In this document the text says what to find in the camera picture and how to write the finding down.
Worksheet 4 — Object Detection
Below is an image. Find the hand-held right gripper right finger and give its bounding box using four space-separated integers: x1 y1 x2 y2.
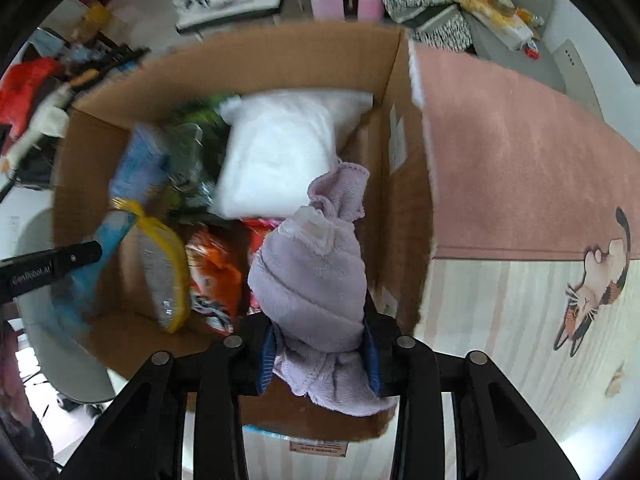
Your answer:
362 295 568 480

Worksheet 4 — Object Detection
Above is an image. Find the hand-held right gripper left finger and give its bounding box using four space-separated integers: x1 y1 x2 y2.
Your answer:
57 312 279 480

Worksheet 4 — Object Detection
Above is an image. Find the long blue snack packet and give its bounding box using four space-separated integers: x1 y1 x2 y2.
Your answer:
47 210 138 331

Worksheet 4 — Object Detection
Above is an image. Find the lilac towel cloth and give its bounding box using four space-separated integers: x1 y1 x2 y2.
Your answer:
247 161 398 418

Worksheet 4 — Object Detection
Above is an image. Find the orange panda snack packet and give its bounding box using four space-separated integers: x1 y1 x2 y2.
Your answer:
185 227 251 336

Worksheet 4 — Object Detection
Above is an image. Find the yellow banana-shaped pouch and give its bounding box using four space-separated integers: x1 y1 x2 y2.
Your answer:
112 199 192 335

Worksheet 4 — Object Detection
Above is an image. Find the red snack packet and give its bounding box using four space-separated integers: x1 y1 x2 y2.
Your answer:
240 217 281 311

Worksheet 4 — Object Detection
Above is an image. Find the cardboard box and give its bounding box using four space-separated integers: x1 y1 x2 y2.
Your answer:
52 25 436 458

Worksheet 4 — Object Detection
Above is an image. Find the green snack packet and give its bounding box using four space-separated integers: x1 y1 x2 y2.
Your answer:
165 92 236 221

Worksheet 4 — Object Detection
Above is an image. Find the white soft packet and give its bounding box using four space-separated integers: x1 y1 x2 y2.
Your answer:
207 89 375 220

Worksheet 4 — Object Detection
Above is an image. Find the person's left forearm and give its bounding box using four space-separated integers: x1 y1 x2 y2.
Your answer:
0 322 38 421

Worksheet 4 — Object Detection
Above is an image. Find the grey round chair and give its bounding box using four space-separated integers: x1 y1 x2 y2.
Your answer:
15 207 118 406

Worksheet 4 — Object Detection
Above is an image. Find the white plush goose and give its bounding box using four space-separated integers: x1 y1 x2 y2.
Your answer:
0 85 76 171

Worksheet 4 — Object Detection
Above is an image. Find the red plastic bag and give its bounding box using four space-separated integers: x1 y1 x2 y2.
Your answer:
0 57 63 126

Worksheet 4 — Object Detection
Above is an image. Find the dark clutter pile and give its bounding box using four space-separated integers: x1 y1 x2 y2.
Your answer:
10 30 151 186

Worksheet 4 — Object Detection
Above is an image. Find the light blue cloth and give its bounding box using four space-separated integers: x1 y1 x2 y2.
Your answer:
30 30 71 58

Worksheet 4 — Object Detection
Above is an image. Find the yellow shopping bag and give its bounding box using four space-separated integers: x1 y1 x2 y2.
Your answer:
80 2 113 36

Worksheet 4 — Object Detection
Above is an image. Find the plaid bedding bundle on stool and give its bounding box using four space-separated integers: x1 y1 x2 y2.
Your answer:
175 0 296 33

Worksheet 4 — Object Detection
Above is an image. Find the grey padded chair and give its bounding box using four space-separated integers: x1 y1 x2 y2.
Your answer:
410 5 568 93

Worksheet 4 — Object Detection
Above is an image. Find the white flat board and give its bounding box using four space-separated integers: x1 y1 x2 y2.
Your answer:
552 39 603 121

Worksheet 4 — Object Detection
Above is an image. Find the white carton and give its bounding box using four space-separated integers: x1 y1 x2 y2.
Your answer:
475 7 535 51

